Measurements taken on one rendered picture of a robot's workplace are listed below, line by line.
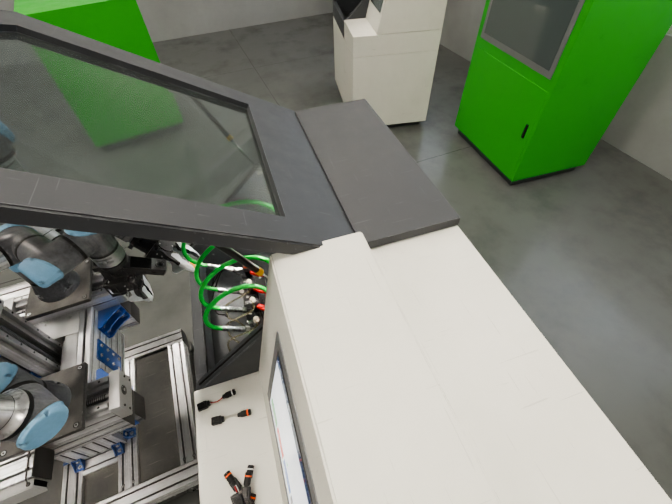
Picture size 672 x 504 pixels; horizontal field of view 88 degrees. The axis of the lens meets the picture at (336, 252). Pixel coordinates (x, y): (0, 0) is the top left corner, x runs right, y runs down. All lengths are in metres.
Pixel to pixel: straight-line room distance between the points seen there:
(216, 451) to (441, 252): 0.88
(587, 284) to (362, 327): 2.60
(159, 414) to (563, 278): 2.81
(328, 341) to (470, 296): 0.36
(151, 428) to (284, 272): 1.61
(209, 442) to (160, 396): 1.05
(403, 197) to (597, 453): 0.67
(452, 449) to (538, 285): 2.41
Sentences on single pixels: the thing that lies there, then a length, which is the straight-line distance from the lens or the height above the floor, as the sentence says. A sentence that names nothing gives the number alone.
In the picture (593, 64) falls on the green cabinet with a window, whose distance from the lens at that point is 3.35.
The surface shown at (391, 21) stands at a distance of 3.79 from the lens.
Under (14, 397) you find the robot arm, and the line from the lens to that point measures 1.19.
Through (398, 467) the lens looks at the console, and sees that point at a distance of 0.60.
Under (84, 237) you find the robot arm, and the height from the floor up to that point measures 1.55.
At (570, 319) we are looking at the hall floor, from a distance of 2.88.
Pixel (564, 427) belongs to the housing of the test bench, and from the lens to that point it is 0.79.
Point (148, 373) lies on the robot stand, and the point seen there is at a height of 0.21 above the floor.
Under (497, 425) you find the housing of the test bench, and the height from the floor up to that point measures 1.47.
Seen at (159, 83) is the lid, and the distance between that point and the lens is 1.23.
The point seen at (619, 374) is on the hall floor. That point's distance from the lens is 2.83.
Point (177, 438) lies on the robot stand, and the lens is 2.16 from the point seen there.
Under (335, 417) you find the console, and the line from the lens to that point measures 0.61.
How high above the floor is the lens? 2.14
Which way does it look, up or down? 50 degrees down
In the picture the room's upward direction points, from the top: 3 degrees counter-clockwise
